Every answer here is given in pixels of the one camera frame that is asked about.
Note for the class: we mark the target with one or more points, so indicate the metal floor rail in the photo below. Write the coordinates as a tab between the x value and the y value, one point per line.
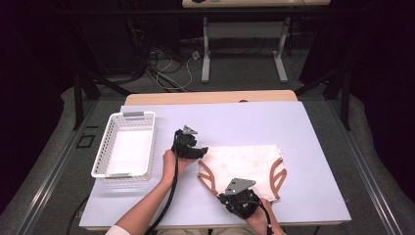
58	164
362	166

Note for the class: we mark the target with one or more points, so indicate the person's right hand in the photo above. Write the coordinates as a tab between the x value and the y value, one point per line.
259	225

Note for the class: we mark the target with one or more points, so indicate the black metal stand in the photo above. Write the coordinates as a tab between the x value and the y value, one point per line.
345	104
77	104

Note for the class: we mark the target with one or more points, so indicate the dark table grommet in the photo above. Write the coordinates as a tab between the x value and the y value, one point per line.
243	101

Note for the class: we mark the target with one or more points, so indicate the black floor socket frame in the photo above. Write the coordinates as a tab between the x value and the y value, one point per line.
78	141

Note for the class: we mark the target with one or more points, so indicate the dark curtain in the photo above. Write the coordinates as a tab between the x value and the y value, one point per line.
26	98
391	98

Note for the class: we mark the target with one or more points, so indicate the light wooden table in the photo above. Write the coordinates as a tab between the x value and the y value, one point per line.
212	97

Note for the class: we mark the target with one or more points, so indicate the person's left hand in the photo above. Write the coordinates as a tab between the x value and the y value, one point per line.
168	168

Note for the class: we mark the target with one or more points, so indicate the white plastic basket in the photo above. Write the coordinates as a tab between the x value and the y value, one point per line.
130	119

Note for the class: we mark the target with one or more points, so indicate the white-legged background desk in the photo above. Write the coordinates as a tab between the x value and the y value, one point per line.
205	49

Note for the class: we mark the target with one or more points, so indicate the cream baby bodysuit brown trim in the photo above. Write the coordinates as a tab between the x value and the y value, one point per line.
244	163

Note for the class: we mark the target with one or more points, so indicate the white plug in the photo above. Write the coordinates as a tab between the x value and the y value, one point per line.
195	55

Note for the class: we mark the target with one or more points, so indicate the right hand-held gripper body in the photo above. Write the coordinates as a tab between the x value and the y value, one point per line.
243	202

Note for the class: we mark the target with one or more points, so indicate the white table mat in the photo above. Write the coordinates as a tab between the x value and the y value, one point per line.
293	124

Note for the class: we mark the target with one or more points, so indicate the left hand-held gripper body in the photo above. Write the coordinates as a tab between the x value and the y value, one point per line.
184	143

